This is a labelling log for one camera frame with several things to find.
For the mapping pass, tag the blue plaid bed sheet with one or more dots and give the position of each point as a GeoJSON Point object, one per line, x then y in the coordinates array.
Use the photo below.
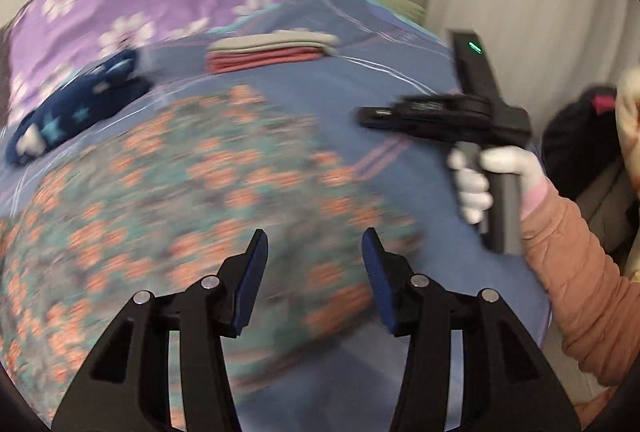
{"type": "Point", "coordinates": [352, 384]}

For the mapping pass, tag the navy star fleece garment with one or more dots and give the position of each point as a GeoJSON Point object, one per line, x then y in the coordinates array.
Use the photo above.
{"type": "Point", "coordinates": [95, 94]}

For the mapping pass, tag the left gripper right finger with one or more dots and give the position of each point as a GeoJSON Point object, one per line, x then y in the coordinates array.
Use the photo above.
{"type": "Point", "coordinates": [508, 385]}

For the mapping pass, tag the beige folded cloth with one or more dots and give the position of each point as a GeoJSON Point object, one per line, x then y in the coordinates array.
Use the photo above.
{"type": "Point", "coordinates": [280, 39]}

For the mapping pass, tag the purple floral pillow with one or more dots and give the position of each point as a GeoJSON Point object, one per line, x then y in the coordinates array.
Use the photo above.
{"type": "Point", "coordinates": [49, 40]}

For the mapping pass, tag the black bag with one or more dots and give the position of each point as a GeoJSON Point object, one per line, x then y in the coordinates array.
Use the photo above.
{"type": "Point", "coordinates": [581, 141]}

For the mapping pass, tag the pink padded right sleeve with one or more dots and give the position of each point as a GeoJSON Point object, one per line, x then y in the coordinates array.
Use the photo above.
{"type": "Point", "coordinates": [595, 308]}

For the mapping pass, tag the pink folded cloth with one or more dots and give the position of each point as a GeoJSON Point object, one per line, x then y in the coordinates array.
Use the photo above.
{"type": "Point", "coordinates": [220, 62]}

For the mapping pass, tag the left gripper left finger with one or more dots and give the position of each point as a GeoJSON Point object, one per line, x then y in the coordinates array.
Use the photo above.
{"type": "Point", "coordinates": [123, 385]}

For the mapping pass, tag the cream fleece blanket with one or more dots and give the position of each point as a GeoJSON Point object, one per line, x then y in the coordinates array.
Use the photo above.
{"type": "Point", "coordinates": [628, 123]}

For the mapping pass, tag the teal floral patterned garment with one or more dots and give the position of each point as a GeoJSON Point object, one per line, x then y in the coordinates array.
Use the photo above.
{"type": "Point", "coordinates": [162, 205]}

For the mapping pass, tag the white gloved right hand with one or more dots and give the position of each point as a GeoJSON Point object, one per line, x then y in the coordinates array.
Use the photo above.
{"type": "Point", "coordinates": [473, 186]}

